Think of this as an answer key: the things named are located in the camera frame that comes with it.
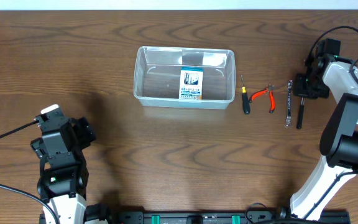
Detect clear plastic container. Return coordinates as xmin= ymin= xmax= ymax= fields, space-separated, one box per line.
xmin=134 ymin=46 xmax=236 ymax=110

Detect white blue cardboard box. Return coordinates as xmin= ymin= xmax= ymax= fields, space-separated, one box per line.
xmin=178 ymin=67 xmax=204 ymax=100

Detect black yellow screwdriver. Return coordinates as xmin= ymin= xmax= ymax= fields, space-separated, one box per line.
xmin=241 ymin=75 xmax=250 ymax=114

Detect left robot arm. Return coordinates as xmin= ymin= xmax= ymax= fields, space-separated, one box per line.
xmin=30 ymin=104 xmax=96 ymax=223

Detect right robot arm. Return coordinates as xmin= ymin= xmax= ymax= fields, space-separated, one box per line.
xmin=290 ymin=38 xmax=358 ymax=221

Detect silver ring wrench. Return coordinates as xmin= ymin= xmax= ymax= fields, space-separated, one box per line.
xmin=285 ymin=80 xmax=293 ymax=127

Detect small black orange hammer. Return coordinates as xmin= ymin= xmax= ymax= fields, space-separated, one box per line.
xmin=296 ymin=98 xmax=305 ymax=129

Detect orange handled pliers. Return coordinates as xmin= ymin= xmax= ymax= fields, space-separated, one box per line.
xmin=249 ymin=83 xmax=276 ymax=113

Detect black left cable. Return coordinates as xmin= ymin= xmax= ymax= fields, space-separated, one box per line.
xmin=0 ymin=120 xmax=60 ymax=224

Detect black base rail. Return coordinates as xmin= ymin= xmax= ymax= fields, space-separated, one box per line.
xmin=85 ymin=203 xmax=351 ymax=224

